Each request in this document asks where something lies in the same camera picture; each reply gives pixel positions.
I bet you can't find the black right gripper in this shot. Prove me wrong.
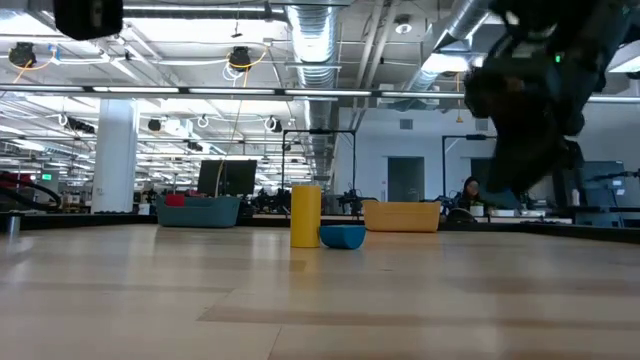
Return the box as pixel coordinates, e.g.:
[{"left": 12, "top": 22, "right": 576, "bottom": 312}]
[{"left": 463, "top": 49, "right": 587, "bottom": 195}]

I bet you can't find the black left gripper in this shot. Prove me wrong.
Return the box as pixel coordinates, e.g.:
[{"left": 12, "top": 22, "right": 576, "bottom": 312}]
[{"left": 53, "top": 0, "right": 125, "bottom": 42}]

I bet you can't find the blue half cylinder block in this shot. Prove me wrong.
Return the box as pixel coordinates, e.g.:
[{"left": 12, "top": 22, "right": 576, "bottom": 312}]
[{"left": 319, "top": 224, "right": 367, "bottom": 250}]

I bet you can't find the yellow cylinder block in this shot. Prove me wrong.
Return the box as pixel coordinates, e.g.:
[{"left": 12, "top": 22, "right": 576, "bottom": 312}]
[{"left": 290, "top": 184, "right": 322, "bottom": 249}]

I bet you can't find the grey door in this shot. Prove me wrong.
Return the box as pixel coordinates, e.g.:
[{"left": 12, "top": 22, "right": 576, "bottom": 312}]
[
  {"left": 470, "top": 157, "right": 494, "bottom": 177},
  {"left": 387, "top": 156, "right": 426, "bottom": 203}
]

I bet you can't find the person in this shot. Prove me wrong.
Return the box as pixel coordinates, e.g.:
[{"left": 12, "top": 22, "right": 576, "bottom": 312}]
[{"left": 457, "top": 175, "right": 485, "bottom": 211}]

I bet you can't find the dark grey monitor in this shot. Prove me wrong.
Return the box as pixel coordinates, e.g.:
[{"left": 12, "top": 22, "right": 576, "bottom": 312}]
[{"left": 579, "top": 159, "right": 626, "bottom": 207}]

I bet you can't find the long ceiling light strip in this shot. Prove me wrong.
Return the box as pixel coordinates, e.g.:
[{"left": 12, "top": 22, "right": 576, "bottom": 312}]
[{"left": 0, "top": 83, "right": 640, "bottom": 104}]

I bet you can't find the yellow plastic bin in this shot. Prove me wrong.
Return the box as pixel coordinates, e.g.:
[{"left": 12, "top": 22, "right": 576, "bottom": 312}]
[{"left": 362, "top": 199, "right": 443, "bottom": 234}]

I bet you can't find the white column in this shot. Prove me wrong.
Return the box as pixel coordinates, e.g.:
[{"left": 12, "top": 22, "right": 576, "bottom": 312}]
[{"left": 91, "top": 98, "right": 140, "bottom": 214}]

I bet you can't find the black monitor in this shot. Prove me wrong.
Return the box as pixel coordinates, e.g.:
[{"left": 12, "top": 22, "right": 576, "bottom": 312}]
[{"left": 197, "top": 159, "right": 258, "bottom": 197}]

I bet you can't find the dark blue-grey plastic bin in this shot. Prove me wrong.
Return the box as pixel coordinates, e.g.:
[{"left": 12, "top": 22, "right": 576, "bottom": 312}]
[{"left": 155, "top": 194, "right": 242, "bottom": 229}]

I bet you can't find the black frame stand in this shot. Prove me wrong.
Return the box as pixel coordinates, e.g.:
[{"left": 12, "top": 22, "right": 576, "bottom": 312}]
[
  {"left": 281, "top": 128, "right": 358, "bottom": 201},
  {"left": 441, "top": 133, "right": 501, "bottom": 201}
]

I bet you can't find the black ceiling cable reel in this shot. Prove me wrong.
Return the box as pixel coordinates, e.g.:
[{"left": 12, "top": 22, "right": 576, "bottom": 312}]
[
  {"left": 228, "top": 45, "right": 253, "bottom": 70},
  {"left": 7, "top": 42, "right": 39, "bottom": 69}
]

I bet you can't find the thin silver spiral duct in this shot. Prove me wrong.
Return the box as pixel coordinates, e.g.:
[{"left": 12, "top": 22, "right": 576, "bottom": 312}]
[{"left": 387, "top": 0, "right": 494, "bottom": 109}]

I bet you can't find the black aluminium table frame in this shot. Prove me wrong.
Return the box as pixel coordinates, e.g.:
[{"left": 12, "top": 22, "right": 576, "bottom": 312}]
[{"left": 0, "top": 212, "right": 640, "bottom": 245}]

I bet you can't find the wide silver ventilation duct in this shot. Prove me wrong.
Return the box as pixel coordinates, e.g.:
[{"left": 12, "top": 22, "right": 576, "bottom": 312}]
[{"left": 285, "top": 0, "right": 342, "bottom": 181}]

